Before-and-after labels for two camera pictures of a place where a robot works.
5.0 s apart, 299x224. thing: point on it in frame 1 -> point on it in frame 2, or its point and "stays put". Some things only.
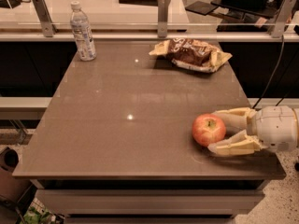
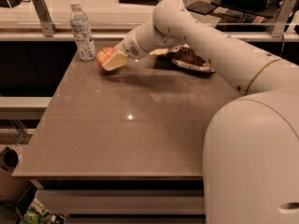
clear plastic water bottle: (82, 32) stays put
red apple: (207, 129) -> (104, 54)
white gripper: (273, 126) -> (130, 49)
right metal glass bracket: (283, 16) stays put
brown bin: (12, 188) stays put
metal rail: (149, 36) stays put
